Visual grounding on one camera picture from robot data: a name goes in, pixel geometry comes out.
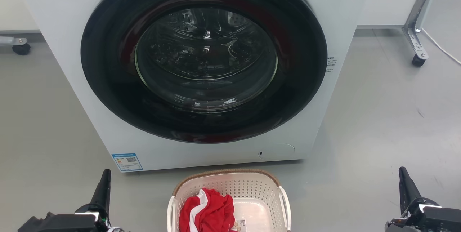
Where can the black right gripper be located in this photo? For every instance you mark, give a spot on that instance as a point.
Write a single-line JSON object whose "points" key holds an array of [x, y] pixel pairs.
{"points": [[439, 219]]}

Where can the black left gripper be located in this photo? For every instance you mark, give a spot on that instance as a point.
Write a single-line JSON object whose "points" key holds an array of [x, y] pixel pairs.
{"points": [[68, 223]]}

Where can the white perforated laundry basket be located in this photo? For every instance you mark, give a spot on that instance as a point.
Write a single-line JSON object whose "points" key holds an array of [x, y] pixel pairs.
{"points": [[248, 185]]}

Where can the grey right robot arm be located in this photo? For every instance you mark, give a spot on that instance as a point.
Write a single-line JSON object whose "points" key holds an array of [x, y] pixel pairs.
{"points": [[394, 226]]}

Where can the blue energy label sticker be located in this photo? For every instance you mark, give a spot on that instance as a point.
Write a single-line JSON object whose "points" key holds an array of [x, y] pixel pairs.
{"points": [[127, 162]]}

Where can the red and white garment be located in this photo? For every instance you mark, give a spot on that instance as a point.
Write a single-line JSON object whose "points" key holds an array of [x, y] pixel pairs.
{"points": [[212, 212]]}

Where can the black caster wheel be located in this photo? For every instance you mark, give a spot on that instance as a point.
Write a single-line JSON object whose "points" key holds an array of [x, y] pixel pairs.
{"points": [[21, 49], [418, 61]]}

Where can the white product label sticker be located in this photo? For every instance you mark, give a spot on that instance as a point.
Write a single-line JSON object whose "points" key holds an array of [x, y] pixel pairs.
{"points": [[239, 225]]}

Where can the small black text sticker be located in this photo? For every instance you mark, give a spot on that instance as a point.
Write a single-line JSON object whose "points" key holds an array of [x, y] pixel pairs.
{"points": [[330, 65]]}

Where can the black round washer door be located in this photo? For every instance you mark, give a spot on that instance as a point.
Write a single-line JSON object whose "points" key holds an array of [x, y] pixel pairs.
{"points": [[205, 62]]}

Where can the white front-load washing machine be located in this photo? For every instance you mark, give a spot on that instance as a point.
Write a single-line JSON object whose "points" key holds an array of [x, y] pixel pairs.
{"points": [[68, 30]]}

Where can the long grey metal frame leg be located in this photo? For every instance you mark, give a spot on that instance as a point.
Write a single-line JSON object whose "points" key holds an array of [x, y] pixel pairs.
{"points": [[415, 26]]}

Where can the short grey metal frame leg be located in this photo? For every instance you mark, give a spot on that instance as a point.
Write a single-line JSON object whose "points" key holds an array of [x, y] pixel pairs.
{"points": [[9, 40]]}

